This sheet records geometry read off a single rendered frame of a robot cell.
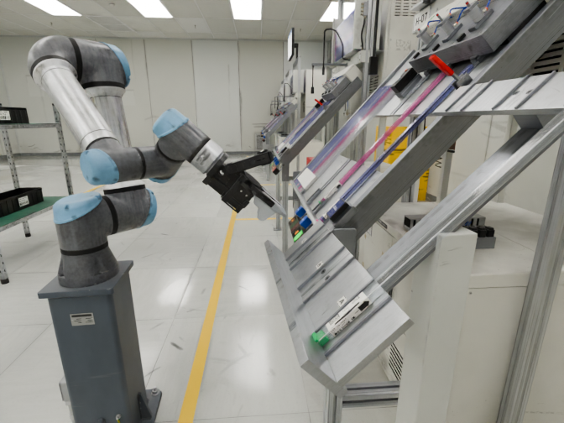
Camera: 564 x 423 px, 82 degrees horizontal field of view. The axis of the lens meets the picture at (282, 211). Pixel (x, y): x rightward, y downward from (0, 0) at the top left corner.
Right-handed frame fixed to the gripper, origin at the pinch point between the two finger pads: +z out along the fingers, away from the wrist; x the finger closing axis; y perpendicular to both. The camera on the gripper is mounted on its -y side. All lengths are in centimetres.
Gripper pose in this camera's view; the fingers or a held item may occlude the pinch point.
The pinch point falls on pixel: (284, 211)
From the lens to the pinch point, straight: 81.1
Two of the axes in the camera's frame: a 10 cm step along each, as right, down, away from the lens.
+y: -6.7, 7.3, 1.5
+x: 0.8, 2.7, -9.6
